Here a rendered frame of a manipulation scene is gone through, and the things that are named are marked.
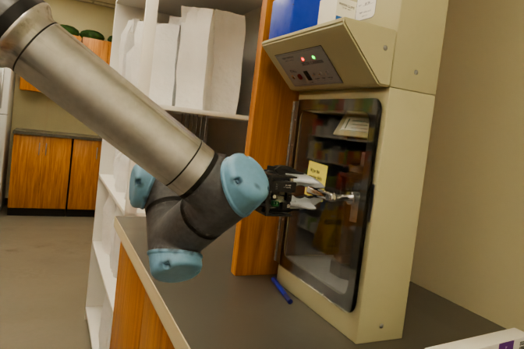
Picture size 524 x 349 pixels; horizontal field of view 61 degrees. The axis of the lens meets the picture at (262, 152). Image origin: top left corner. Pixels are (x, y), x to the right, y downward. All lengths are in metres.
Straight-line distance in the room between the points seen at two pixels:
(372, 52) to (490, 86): 0.50
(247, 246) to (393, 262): 0.40
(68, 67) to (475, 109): 0.99
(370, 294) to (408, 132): 0.31
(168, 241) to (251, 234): 0.51
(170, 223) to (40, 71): 0.25
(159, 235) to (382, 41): 0.49
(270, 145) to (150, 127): 0.60
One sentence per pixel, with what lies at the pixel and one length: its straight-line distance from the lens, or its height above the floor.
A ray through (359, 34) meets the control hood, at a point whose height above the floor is 1.49.
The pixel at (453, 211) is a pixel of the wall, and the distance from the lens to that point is 1.27.
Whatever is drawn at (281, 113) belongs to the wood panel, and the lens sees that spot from 1.12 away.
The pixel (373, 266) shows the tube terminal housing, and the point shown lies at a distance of 0.86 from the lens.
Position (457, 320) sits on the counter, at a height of 0.94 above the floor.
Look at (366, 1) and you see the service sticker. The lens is 0.93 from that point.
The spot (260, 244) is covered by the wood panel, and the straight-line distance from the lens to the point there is 1.15.
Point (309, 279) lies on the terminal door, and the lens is 0.98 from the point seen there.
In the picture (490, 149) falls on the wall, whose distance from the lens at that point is 1.21.
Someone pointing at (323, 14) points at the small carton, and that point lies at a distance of 0.89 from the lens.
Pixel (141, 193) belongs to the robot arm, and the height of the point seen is 1.19.
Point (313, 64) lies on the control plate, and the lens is 0.91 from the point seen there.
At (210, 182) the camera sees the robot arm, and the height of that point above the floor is 1.24.
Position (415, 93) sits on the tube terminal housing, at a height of 1.41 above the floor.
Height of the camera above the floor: 1.31
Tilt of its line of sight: 3 degrees down
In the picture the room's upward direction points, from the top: 7 degrees clockwise
